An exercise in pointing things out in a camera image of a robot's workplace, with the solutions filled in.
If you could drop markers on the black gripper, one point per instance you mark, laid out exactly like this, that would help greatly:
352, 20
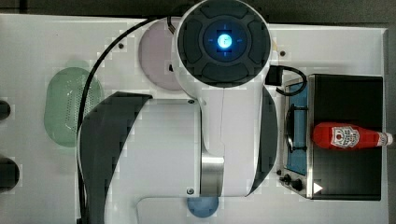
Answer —
274, 76

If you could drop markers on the red ketchup bottle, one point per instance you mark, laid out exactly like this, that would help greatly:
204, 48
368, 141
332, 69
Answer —
344, 136

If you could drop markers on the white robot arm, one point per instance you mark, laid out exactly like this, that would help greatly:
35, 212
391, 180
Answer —
218, 140

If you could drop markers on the black toaster oven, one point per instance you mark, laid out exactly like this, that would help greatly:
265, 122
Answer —
326, 174

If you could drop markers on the lilac round plate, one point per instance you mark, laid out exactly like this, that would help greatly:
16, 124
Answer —
154, 53

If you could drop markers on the blue plastic cup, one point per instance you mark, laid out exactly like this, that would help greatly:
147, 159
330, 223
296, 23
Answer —
203, 207

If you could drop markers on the green plastic colander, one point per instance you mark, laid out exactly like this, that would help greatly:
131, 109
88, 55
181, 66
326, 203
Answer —
63, 98

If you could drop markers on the black oven door handle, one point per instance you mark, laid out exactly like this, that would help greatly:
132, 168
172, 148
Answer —
290, 128

